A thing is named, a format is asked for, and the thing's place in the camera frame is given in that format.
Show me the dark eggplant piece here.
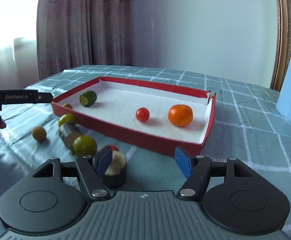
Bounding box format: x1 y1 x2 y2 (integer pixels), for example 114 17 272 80
92 148 127 189
58 122 82 150

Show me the small green tomato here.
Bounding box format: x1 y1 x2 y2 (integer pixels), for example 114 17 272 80
58 113 76 127

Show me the green plaid tablecloth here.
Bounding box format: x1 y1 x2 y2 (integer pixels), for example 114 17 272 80
0 65 291 237

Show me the large green tomato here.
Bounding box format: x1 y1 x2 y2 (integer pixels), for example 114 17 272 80
71 135 97 157

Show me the red cherry tomato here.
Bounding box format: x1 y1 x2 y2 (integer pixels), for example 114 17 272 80
135 107 150 123
109 145 119 151

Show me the green cucumber piece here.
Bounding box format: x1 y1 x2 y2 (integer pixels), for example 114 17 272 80
79 90 97 107

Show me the brown patterned curtain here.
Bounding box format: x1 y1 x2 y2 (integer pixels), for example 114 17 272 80
36 0 132 79

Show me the red shallow cardboard box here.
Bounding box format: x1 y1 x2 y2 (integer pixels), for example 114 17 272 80
52 76 216 156

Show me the brown longan fruit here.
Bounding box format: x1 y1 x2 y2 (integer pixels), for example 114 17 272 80
32 126 47 142
63 103 73 109

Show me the orange mandarin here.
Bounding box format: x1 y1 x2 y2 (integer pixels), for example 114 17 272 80
168 104 193 127

